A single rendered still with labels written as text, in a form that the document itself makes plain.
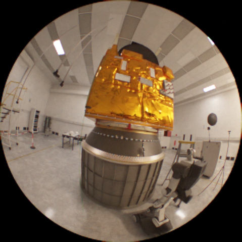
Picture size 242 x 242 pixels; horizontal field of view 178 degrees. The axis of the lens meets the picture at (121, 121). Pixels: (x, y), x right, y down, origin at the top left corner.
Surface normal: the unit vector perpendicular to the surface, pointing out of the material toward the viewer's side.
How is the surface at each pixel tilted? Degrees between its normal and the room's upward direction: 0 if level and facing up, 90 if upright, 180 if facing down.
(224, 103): 90
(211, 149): 90
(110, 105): 88
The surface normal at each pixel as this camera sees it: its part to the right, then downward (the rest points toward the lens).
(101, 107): 0.15, -0.05
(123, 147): 0.00, -0.58
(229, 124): -0.97, -0.17
